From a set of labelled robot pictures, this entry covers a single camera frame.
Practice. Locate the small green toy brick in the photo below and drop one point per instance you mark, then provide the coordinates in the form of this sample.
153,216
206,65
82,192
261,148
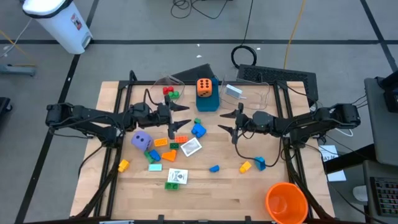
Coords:
197,121

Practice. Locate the grey keyboard desk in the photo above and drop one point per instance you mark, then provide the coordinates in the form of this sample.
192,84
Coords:
367,174

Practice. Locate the grey side desk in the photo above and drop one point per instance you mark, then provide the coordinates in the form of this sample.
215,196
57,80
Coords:
381,133

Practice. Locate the black metal table frame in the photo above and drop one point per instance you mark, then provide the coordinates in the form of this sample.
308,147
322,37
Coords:
140,83

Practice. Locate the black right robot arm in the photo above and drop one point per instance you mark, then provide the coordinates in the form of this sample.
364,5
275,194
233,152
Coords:
311,121

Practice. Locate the black tilted panel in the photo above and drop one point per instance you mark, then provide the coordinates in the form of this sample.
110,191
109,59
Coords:
196,74

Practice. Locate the white computer mouse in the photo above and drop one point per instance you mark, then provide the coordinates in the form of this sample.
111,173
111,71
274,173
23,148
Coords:
360,193

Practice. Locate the light blue toy block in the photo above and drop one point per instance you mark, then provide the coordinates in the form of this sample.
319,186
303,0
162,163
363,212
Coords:
260,163

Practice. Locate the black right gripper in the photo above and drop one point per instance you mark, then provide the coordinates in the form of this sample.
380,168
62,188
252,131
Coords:
244,123

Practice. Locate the orange eight-stud brick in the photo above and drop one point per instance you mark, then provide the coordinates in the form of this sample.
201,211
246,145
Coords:
182,139

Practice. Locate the green round-stud toy block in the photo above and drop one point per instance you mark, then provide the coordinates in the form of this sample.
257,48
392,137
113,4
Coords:
175,94

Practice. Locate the blue rounded toy block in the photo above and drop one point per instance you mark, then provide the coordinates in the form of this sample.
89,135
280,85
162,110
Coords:
155,155

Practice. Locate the yellow two-stud toy block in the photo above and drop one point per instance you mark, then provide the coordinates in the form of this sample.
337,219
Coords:
244,167
123,165

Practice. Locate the black caster base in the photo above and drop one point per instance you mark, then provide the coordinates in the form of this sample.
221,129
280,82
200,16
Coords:
3,105

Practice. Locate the large blue two-stud block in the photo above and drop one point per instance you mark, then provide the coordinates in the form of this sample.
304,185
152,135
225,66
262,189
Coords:
199,130

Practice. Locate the green long toy brick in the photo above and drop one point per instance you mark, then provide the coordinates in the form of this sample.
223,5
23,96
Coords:
148,157

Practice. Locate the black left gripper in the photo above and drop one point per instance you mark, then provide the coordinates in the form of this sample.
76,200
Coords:
161,116

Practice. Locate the red round-stud toy block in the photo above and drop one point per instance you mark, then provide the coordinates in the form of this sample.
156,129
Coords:
168,90

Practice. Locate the grey stand base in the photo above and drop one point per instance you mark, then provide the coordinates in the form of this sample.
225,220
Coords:
18,70

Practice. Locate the light teal flat brick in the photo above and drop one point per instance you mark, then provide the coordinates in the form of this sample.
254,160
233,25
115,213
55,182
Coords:
155,167

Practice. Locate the yellow flat toy brick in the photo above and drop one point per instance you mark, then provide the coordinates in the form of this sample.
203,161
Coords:
160,142

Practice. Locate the white emblem playing card deck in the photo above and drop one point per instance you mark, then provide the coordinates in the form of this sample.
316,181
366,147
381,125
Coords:
177,176

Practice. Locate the orange foam die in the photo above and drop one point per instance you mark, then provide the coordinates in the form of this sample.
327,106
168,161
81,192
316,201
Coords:
204,87

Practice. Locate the large green toy brick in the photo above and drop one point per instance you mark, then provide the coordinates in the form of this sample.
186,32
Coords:
171,186

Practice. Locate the black computer keyboard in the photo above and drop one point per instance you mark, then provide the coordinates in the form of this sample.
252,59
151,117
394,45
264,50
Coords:
387,196

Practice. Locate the blue-backed playing card deck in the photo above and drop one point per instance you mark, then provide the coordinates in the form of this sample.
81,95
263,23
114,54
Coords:
234,91

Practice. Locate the purple foam die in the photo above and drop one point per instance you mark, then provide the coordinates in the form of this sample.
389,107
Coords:
140,141

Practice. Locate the black desk bar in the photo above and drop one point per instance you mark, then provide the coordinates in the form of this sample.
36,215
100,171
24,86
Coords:
348,159

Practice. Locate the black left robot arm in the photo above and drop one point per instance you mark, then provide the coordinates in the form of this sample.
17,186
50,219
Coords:
93,116

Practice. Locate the white trash can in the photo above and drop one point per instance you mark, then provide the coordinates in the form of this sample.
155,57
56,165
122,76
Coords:
62,28

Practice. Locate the grey-backed playing card deck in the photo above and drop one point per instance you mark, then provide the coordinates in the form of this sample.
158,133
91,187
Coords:
191,147

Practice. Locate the blue plastic bin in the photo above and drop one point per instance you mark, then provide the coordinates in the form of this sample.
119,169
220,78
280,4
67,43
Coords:
207,104

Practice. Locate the orange wedge toy block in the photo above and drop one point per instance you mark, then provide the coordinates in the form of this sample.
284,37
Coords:
170,156

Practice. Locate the white paper sheet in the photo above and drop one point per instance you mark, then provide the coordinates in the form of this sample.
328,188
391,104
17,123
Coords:
337,176
328,152

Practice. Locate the small blue toy block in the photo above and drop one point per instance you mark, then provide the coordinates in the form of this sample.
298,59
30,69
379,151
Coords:
214,169

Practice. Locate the black desk device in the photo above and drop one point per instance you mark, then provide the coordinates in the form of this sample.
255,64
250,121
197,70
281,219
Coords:
391,96

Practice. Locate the clear plastic container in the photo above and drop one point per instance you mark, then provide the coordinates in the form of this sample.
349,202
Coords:
258,99
161,83

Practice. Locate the orange plastic bowl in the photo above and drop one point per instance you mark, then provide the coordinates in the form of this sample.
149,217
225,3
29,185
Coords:
286,203

